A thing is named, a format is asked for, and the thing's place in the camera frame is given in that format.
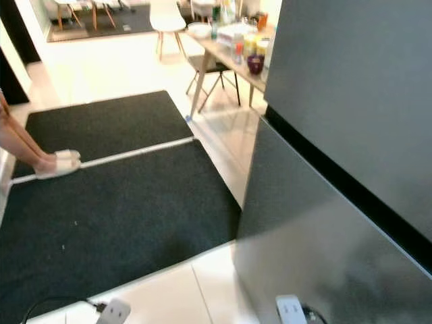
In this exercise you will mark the person in black shorts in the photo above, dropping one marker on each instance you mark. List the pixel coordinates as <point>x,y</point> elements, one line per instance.
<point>27,145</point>

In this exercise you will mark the white slipper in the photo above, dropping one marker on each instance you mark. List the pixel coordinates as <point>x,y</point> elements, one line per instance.
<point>69,154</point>
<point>61,167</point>

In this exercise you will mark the large black floor mat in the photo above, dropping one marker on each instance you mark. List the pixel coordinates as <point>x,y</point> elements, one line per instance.
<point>115,223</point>

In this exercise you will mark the white tape strip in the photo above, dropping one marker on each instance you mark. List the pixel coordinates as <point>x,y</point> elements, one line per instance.
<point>142,152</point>

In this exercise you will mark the dark grey rug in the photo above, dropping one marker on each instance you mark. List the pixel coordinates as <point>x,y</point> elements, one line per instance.
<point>108,20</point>

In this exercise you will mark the blue table leg cap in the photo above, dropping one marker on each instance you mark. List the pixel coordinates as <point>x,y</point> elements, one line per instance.
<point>188,119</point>

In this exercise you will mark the white shell chair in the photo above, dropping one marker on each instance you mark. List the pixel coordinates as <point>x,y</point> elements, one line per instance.
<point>167,17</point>

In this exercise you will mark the black folding chair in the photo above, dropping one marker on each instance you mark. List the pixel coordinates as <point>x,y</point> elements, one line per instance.
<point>206,64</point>

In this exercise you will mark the white bowl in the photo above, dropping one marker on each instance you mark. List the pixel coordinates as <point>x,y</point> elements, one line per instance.
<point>199,30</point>

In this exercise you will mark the wooden dining table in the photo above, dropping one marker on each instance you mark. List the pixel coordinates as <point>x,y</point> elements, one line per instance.
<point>226,62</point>

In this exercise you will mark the green bottle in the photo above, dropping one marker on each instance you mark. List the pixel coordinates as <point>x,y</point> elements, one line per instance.
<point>216,20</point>

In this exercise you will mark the small red capped bottle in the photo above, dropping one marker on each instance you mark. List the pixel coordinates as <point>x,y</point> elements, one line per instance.
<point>237,48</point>

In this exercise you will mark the white plastic food container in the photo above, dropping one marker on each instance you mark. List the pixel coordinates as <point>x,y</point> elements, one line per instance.
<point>236,30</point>

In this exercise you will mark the yellow jar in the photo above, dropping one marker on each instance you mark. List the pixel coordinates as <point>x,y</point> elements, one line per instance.
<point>255,44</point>

